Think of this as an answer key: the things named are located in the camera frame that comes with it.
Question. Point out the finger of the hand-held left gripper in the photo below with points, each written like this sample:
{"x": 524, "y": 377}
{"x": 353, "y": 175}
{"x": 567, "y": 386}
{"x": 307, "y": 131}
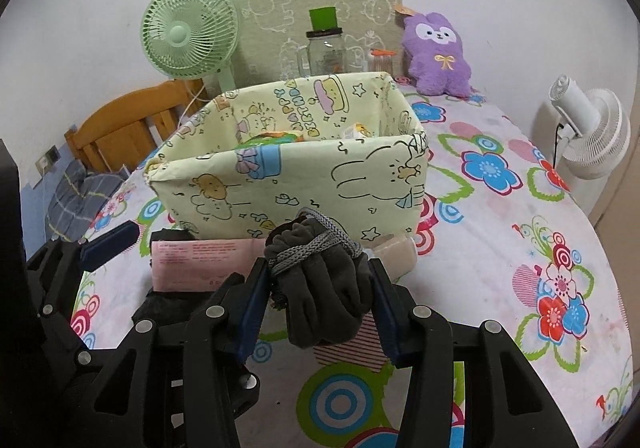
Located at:
{"x": 107, "y": 240}
{"x": 247, "y": 390}

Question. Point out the small jar with orange lid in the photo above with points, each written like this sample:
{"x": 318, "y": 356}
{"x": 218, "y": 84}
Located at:
{"x": 382, "y": 63}

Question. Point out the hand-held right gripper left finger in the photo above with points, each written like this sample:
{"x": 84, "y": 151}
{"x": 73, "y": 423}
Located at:
{"x": 252, "y": 313}

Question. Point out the pink packet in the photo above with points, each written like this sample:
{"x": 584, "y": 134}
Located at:
{"x": 200, "y": 260}

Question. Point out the yellow cartoon print storage box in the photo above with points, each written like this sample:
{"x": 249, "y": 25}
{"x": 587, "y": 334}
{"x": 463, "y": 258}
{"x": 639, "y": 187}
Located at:
{"x": 310, "y": 188}

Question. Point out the floral tablecloth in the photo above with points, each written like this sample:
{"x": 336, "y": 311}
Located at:
{"x": 500, "y": 253}

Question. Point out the white standing fan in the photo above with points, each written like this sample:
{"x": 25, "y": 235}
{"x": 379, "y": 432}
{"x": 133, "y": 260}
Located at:
{"x": 595, "y": 138}

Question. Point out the beige soft roll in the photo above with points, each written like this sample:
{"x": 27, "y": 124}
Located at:
{"x": 400, "y": 255}

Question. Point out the green and orange packet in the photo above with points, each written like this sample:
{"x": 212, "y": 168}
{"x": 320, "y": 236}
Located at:
{"x": 270, "y": 137}

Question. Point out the dark grey socks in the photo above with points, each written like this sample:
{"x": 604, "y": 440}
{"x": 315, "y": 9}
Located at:
{"x": 320, "y": 288}

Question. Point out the purple plush bunny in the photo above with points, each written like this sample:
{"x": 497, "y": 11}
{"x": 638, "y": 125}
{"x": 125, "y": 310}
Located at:
{"x": 440, "y": 73}

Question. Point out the wall outlet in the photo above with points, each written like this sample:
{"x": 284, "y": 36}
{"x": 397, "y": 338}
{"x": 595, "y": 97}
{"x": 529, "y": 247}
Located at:
{"x": 47, "y": 161}

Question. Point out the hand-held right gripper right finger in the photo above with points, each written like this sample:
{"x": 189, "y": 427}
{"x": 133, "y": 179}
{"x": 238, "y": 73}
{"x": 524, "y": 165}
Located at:
{"x": 385, "y": 323}

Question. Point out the beige wardrobe door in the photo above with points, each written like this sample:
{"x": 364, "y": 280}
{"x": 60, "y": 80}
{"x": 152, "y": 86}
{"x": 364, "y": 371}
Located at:
{"x": 622, "y": 208}

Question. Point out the green desk fan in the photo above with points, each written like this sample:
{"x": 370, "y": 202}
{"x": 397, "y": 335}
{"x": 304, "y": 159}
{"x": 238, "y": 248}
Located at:
{"x": 177, "y": 33}

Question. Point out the glass jar with green lid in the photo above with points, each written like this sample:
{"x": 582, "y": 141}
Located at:
{"x": 325, "y": 53}

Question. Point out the blue plaid blanket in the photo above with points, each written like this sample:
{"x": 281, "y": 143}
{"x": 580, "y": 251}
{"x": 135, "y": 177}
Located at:
{"x": 75, "y": 193}

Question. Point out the green printed board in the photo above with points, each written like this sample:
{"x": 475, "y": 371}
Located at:
{"x": 280, "y": 8}

